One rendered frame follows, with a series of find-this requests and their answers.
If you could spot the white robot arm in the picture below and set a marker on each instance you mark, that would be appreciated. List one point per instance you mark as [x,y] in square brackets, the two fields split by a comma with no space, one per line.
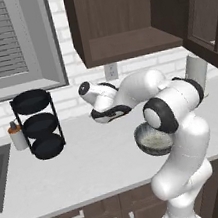
[182,165]

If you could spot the white wall outlet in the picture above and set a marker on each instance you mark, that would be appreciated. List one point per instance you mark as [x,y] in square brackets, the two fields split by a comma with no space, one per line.
[111,71]

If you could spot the dark wood open wall cabinet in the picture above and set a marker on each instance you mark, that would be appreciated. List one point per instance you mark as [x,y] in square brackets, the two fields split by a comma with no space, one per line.
[115,15]

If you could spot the black three-tier stand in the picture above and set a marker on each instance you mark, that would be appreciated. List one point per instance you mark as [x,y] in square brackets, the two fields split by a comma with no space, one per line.
[39,126]

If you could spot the grey speckled bowl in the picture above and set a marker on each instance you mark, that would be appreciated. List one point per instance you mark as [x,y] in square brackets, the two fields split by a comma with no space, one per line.
[150,141]

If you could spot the grey window with blinds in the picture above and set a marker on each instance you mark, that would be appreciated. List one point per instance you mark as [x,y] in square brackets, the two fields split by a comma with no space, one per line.
[7,41]

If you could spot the dark wood glass cabinet door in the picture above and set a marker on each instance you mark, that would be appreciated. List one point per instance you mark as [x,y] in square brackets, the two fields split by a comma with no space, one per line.
[204,13]

